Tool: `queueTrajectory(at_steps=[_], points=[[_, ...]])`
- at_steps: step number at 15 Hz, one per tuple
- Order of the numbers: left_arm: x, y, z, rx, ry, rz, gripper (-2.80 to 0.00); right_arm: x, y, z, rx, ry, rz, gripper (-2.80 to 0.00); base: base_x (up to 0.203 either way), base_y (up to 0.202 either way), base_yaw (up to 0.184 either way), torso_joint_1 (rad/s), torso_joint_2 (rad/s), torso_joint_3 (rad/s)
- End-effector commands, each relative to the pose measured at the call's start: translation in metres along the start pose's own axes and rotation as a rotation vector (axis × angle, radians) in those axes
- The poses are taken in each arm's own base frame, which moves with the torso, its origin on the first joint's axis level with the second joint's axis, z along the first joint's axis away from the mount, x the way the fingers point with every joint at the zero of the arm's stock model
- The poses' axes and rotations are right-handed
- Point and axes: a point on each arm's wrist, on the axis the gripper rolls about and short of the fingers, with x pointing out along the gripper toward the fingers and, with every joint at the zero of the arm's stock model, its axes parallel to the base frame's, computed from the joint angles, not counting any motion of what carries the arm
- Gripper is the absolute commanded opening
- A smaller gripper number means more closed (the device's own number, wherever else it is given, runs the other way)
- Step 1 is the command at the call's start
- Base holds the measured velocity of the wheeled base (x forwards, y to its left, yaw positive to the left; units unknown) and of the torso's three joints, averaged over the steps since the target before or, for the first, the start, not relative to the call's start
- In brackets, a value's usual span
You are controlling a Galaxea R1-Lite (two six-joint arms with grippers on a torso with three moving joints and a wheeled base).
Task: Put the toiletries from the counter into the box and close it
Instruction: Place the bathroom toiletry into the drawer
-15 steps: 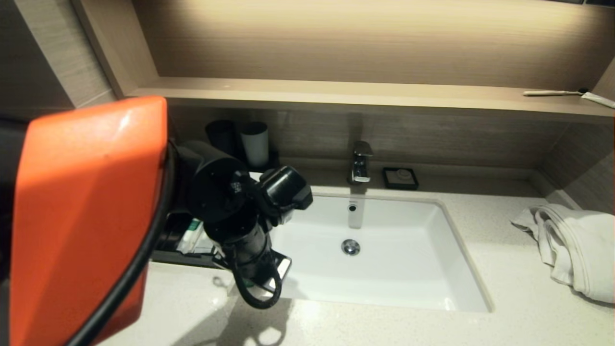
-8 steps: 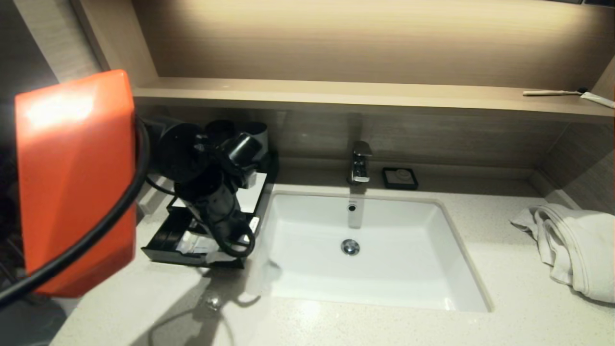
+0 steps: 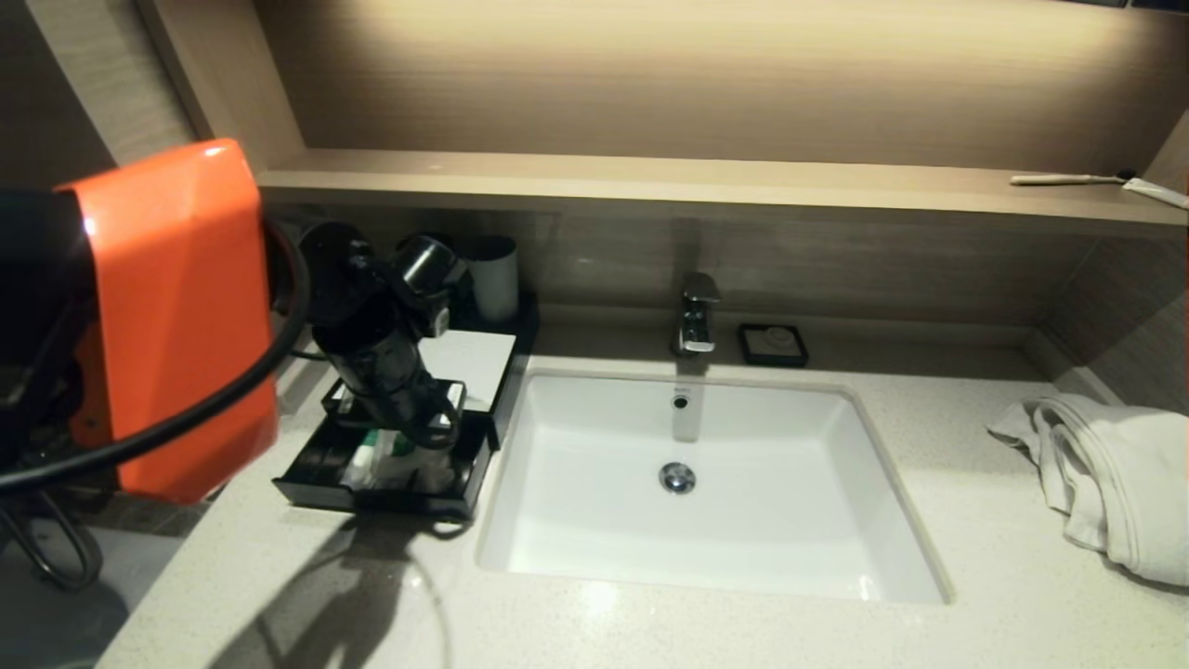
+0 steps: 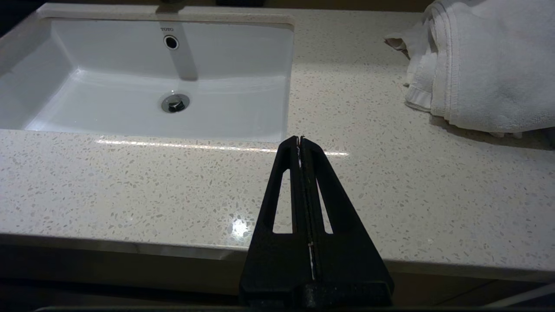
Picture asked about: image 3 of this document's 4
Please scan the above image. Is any long toothbrush packet green label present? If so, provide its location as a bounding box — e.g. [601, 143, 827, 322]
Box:
[342, 429, 391, 491]

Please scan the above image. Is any black box drawer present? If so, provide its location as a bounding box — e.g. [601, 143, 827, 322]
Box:
[271, 409, 495, 519]

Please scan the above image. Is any black box with white lid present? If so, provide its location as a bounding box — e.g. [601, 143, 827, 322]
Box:
[322, 295, 542, 452]

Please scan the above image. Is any grey white cup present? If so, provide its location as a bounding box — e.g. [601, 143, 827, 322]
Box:
[467, 236, 521, 323]

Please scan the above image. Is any chrome faucet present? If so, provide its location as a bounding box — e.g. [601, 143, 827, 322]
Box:
[673, 272, 723, 359]

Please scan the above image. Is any white sink basin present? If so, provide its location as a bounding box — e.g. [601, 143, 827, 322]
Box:
[476, 369, 955, 605]

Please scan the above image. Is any black soap dish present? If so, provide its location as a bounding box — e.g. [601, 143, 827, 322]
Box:
[738, 322, 809, 368]

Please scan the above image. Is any white bathtub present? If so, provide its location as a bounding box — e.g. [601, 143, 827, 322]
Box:
[0, 520, 187, 669]

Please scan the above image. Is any white towel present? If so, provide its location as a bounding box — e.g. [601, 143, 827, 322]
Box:
[985, 394, 1189, 588]

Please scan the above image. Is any beige toothbrush with black head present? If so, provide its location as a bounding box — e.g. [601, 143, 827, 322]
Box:
[1008, 173, 1134, 189]

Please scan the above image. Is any white toothpaste tube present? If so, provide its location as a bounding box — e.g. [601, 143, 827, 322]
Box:
[1119, 178, 1189, 213]

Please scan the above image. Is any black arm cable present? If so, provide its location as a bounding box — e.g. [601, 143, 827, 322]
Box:
[0, 218, 312, 495]

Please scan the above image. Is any wooden wall shelf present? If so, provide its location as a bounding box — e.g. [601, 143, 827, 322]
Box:
[255, 149, 1189, 241]

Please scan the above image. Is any metal shower hose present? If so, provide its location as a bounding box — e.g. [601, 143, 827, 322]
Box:
[0, 492, 105, 593]

